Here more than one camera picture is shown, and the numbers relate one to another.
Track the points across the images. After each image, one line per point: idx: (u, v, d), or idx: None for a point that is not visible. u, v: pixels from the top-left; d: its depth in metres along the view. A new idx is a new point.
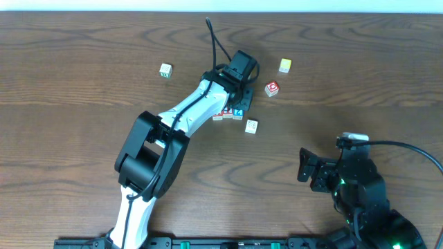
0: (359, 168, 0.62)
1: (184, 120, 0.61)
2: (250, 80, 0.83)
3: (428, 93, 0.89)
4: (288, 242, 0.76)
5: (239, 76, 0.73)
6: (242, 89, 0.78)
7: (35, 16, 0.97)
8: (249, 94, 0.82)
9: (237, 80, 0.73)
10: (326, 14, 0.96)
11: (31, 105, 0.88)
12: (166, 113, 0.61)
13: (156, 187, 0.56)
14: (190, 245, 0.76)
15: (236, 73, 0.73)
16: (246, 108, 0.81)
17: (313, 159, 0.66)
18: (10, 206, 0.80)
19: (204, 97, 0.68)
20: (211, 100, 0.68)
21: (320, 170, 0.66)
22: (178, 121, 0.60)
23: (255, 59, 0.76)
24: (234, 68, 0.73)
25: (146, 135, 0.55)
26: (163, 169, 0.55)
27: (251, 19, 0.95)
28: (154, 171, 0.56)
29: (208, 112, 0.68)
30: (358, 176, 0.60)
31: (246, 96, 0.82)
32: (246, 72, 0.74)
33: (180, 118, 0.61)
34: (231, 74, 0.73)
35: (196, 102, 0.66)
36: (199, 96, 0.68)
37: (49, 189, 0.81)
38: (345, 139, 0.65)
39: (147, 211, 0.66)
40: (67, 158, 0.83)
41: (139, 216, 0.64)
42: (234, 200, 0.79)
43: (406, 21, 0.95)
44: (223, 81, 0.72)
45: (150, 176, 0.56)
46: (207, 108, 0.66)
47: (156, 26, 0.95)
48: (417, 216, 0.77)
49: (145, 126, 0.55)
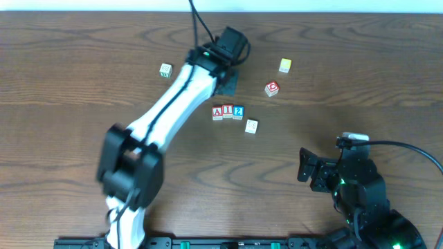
0: (359, 168, 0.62)
1: (160, 125, 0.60)
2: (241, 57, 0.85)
3: (428, 93, 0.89)
4: (288, 241, 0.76)
5: (228, 54, 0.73)
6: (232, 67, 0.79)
7: (35, 15, 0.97)
8: (234, 77, 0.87)
9: (225, 59, 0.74)
10: (326, 14, 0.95)
11: (30, 105, 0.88)
12: (139, 122, 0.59)
13: (136, 200, 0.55)
14: (190, 244, 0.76)
15: (225, 51, 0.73)
16: (231, 93, 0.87)
17: (312, 159, 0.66)
18: (9, 206, 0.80)
19: (185, 91, 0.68)
20: (192, 92, 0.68)
21: (320, 170, 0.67)
22: (151, 129, 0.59)
23: (245, 38, 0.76)
24: (223, 47, 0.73)
25: (118, 146, 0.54)
26: (138, 183, 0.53)
27: (251, 19, 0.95)
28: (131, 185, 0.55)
29: (192, 102, 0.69)
30: (358, 176, 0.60)
31: (232, 79, 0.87)
32: (236, 50, 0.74)
33: (154, 126, 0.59)
34: (219, 52, 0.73)
35: (176, 101, 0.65)
36: (180, 89, 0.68)
37: (49, 189, 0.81)
38: (345, 138, 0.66)
39: (136, 219, 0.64)
40: (67, 158, 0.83)
41: (129, 225, 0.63)
42: (233, 200, 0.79)
43: (406, 21, 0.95)
44: (210, 63, 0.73)
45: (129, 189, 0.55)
46: (190, 102, 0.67)
47: (156, 26, 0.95)
48: (417, 216, 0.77)
49: (115, 143, 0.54)
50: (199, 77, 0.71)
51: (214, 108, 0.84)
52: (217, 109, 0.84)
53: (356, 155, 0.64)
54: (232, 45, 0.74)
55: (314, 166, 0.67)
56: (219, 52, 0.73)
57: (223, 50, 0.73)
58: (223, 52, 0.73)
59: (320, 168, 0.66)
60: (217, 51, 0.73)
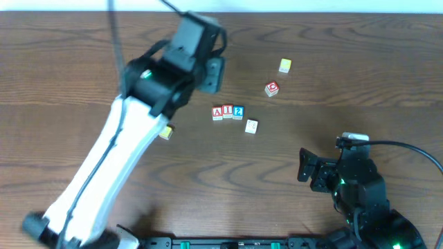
0: (359, 168, 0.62)
1: (82, 210, 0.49)
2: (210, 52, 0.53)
3: (428, 93, 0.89)
4: (288, 242, 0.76)
5: (187, 59, 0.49)
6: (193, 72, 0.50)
7: (35, 15, 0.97)
8: (216, 69, 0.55)
9: (184, 68, 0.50)
10: (326, 14, 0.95)
11: (31, 105, 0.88)
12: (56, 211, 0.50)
13: None
14: (190, 244, 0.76)
15: (182, 56, 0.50)
16: (212, 91, 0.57)
17: (312, 160, 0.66)
18: (10, 206, 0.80)
19: (113, 147, 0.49)
20: (124, 149, 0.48)
21: (320, 170, 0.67)
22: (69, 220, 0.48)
23: (214, 25, 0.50)
24: (180, 49, 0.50)
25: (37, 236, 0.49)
26: None
27: (252, 19, 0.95)
28: None
29: (138, 154, 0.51)
30: (358, 176, 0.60)
31: (211, 71, 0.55)
32: (200, 49, 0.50)
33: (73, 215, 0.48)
34: (174, 59, 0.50)
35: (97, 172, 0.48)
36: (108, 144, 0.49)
37: (49, 190, 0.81)
38: (345, 138, 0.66)
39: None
40: (68, 158, 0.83)
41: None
42: (234, 200, 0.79)
43: (406, 21, 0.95)
44: (159, 81, 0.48)
45: None
46: (120, 168, 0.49)
47: (156, 27, 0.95)
48: (417, 216, 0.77)
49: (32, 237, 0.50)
50: (136, 110, 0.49)
51: (214, 108, 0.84)
52: (217, 109, 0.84)
53: (356, 155, 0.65)
54: (196, 44, 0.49)
55: (314, 167, 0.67)
56: (173, 59, 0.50)
57: (182, 55, 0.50)
58: (182, 57, 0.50)
59: (320, 168, 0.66)
60: (172, 57, 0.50)
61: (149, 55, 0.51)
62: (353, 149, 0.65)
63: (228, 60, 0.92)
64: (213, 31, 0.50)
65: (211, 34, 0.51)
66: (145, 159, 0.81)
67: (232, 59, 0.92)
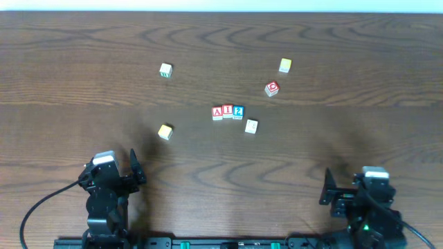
0: (385, 217, 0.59)
1: None
2: (103, 211, 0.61)
3: (428, 93, 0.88)
4: (288, 242, 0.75)
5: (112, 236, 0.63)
6: (108, 231, 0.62)
7: (36, 16, 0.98)
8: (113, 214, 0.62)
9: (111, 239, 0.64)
10: (326, 15, 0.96)
11: (30, 105, 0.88)
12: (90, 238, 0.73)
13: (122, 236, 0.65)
14: (190, 245, 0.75)
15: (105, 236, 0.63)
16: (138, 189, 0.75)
17: (331, 190, 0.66)
18: (7, 206, 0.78)
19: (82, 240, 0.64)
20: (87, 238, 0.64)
21: (337, 201, 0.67)
22: None
23: (107, 228, 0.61)
24: (101, 235, 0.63)
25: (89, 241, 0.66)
26: None
27: (251, 19, 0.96)
28: (111, 239, 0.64)
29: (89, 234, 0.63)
30: (384, 229, 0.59)
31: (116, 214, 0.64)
32: (109, 229, 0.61)
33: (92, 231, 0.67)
34: (113, 241, 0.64)
35: None
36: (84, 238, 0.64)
37: (47, 189, 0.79)
38: (363, 177, 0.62)
39: (113, 241, 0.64)
40: (68, 158, 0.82)
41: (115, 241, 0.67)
42: (233, 200, 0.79)
43: (405, 22, 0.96)
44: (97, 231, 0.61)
45: (111, 239, 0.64)
46: None
47: (156, 26, 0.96)
48: (419, 216, 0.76)
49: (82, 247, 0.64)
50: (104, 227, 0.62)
51: (214, 108, 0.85)
52: (217, 109, 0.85)
53: (378, 194, 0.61)
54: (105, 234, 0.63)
55: (333, 196, 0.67)
56: (99, 205, 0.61)
57: (104, 205, 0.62)
58: (102, 215, 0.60)
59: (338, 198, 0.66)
60: (113, 238, 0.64)
61: (117, 237, 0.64)
62: (369, 187, 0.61)
63: (228, 59, 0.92)
64: (107, 230, 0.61)
65: (85, 187, 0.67)
66: (145, 159, 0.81)
67: (233, 59, 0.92)
